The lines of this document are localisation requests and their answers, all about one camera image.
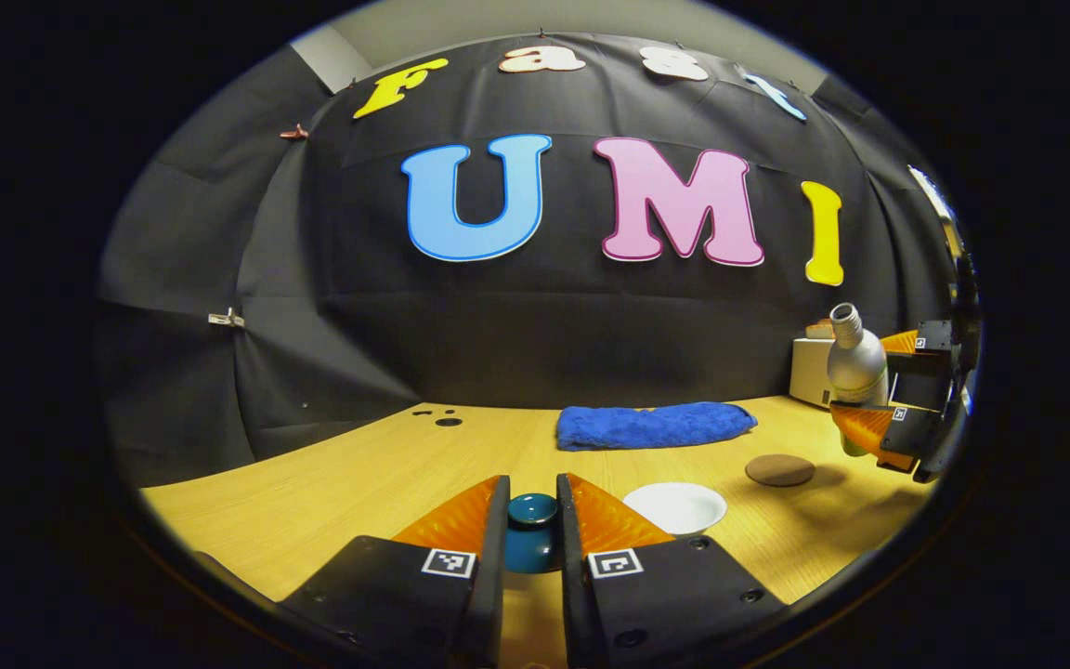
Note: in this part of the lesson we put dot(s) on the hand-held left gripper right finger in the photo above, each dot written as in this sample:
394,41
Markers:
572,595

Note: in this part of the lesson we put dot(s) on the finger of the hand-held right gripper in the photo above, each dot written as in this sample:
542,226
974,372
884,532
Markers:
930,336
911,437

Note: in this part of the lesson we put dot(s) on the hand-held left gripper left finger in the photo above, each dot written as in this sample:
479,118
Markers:
493,595

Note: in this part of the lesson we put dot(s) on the teal teacup lid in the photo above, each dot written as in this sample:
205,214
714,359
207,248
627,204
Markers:
532,548

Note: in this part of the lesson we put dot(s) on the silver green water bottle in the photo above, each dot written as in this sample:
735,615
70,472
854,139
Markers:
855,372

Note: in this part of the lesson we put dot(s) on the teal white teacup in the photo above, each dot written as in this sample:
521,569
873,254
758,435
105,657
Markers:
674,506

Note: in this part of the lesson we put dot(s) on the round brown coaster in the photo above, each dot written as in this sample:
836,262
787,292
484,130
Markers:
779,470

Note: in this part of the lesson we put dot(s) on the bread slice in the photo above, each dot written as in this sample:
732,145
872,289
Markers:
818,330

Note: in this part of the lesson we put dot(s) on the white toaster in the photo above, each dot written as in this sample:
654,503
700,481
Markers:
809,372

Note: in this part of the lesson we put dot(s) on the blue towel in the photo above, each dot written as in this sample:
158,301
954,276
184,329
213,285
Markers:
656,426

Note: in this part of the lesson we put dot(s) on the black backdrop cloth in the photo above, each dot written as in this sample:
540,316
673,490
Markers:
544,334

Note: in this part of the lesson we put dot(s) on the white backdrop clip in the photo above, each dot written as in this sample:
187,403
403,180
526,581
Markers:
227,319

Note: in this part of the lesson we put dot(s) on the orange backdrop clip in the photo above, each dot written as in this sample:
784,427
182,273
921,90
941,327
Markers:
293,132

